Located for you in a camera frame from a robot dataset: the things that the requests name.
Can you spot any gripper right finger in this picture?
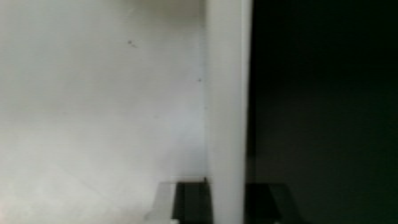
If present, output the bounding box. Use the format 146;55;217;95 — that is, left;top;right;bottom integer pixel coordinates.
245;183;304;224

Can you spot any white square table top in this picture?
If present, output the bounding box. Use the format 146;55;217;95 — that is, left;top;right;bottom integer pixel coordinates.
0;0;252;224

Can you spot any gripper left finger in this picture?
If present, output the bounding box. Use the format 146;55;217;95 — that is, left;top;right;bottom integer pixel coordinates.
172;179;213;224

